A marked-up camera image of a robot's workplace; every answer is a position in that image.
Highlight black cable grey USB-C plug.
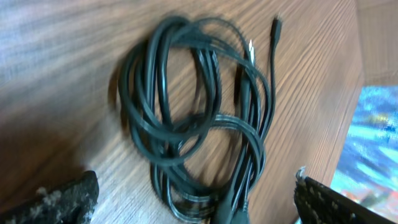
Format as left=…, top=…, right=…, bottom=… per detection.
left=210, top=16, right=282, bottom=224

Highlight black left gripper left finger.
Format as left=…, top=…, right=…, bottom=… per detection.
left=1, top=170, right=99, bottom=224

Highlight black USB-A cable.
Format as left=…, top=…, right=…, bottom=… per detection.
left=117, top=15, right=268, bottom=224

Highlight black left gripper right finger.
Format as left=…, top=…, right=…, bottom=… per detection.
left=294, top=167, right=393, bottom=224

